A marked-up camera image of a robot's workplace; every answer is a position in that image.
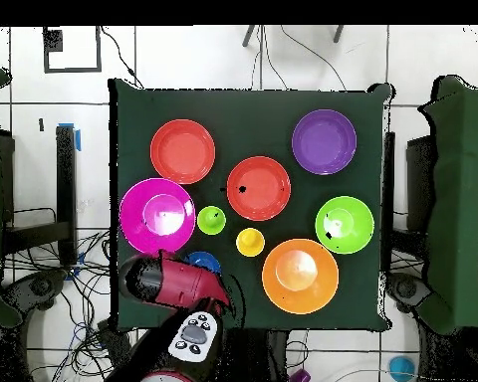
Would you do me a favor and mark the black square floor frame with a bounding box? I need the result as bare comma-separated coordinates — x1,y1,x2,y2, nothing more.
42,26,104,75

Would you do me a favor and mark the yellow plastic cup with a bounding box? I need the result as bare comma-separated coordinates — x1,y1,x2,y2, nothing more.
235,227,267,259

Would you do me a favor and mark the green plastic bowl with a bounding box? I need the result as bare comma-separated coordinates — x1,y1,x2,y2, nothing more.
314,195,375,256

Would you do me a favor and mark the orange plastic bowl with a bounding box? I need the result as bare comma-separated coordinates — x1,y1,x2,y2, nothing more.
261,238,341,316

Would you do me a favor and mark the blue round object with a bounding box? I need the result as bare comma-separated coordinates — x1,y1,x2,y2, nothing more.
388,355,417,382

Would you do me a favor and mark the black power strip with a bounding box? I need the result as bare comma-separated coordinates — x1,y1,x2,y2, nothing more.
96,317,139,377

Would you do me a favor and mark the red plastic bowl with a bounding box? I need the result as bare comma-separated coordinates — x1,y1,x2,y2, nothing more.
149,118,217,186
225,155,293,223

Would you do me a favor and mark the purple plastic bowl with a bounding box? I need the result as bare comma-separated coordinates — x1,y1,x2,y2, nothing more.
291,108,359,176

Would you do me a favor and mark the blue tape strip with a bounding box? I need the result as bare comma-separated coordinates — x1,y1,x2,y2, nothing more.
58,122,82,152

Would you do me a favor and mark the green plastic cup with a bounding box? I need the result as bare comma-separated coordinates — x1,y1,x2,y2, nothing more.
196,205,227,237

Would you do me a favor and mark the blue plastic bowl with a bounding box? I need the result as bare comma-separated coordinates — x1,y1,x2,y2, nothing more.
184,251,223,276

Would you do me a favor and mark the dark green tablecloth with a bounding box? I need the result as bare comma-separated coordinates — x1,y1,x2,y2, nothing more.
108,78,393,334

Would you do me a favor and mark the black cable tangle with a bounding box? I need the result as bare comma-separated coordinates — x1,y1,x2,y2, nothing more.
1,228,144,382

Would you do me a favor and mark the black metal stand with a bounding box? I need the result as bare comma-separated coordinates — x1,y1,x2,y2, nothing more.
1,124,79,268
381,130,435,276

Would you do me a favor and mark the pink plastic bowl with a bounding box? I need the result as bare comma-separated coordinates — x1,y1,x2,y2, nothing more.
119,177,197,257

